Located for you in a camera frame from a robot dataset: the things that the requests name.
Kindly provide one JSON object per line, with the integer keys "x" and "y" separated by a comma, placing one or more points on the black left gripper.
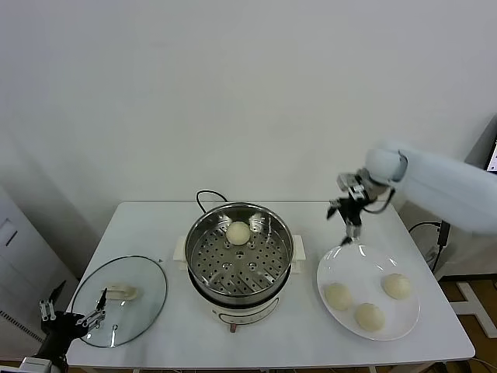
{"x": 64, "y": 326}

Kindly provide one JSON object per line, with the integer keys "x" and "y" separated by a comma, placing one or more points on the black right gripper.
{"x": 353, "y": 210}

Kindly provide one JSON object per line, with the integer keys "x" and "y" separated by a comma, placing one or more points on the white steamed baozi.
{"x": 370, "y": 316}
{"x": 237, "y": 233}
{"x": 397, "y": 286}
{"x": 338, "y": 296}

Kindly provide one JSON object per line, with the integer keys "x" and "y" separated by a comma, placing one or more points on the round glass pot lid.
{"x": 143, "y": 279}

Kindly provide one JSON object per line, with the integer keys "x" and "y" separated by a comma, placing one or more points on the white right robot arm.
{"x": 446, "y": 194}

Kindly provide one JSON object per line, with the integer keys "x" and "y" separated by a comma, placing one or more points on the steel electric steamer pot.
{"x": 240, "y": 268}

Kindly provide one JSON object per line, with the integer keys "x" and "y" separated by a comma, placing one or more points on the large white plate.
{"x": 365, "y": 272}

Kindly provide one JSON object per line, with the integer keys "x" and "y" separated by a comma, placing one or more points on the white electric cooker base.
{"x": 244, "y": 314}

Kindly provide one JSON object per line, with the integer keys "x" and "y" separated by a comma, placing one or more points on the white metal desk foot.
{"x": 477, "y": 307}

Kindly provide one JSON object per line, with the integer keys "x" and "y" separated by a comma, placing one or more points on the open laptop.
{"x": 492, "y": 155}

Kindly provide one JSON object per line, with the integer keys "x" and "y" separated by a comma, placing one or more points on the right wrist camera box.
{"x": 351, "y": 184}

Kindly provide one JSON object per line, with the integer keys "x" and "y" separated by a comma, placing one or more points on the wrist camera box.
{"x": 351, "y": 184}
{"x": 35, "y": 363}

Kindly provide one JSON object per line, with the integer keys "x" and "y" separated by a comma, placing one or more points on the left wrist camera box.
{"x": 35, "y": 363}

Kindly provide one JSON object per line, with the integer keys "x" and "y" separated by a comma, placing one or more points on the white wall socket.
{"x": 431, "y": 256}

